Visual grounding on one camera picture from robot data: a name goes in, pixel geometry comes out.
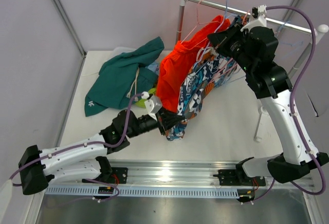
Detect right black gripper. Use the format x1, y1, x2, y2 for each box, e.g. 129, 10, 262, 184
209, 21, 256, 74

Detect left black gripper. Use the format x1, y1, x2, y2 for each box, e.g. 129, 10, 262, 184
126, 107, 185, 139

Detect blue hanger for patterned shorts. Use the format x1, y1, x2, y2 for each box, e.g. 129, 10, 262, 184
196, 0, 229, 63

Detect lime green shorts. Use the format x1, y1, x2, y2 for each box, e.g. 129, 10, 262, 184
135, 83, 157, 108

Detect patterned navy white shorts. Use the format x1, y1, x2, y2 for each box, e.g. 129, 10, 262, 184
166, 45, 224, 141

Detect light blue shorts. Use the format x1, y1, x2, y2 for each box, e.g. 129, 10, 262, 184
147, 62, 160, 75

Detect teal green shorts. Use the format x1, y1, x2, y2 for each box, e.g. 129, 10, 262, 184
84, 37, 165, 117

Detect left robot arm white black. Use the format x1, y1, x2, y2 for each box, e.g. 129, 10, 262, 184
18, 108, 184, 195

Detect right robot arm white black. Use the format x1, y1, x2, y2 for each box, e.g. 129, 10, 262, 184
207, 24, 328, 185

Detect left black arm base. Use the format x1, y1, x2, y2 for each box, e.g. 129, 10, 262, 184
88, 156, 128, 184

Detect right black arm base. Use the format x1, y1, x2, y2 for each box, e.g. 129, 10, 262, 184
213, 163, 266, 186

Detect pink hanger for orange shorts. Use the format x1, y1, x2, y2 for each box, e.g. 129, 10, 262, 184
180, 0, 214, 43

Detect orange shorts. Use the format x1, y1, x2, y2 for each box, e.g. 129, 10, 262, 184
156, 15, 231, 112

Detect silver clothes rack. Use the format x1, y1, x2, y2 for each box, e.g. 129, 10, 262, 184
171, 0, 329, 142

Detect white plastic basket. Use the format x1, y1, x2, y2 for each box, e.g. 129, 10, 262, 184
111, 47, 171, 63

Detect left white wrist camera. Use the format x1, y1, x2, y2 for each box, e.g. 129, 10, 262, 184
141, 91, 162, 121

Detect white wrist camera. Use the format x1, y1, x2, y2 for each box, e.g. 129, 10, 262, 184
141, 91, 162, 121
240, 5, 267, 32

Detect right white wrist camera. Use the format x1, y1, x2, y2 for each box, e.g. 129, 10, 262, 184
240, 5, 267, 32

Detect aluminium mounting rail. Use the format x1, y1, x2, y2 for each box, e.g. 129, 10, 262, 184
46, 159, 316, 189

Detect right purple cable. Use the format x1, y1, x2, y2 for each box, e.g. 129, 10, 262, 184
266, 5, 327, 203

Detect slotted grey cable duct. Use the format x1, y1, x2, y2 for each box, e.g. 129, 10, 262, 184
45, 185, 239, 199

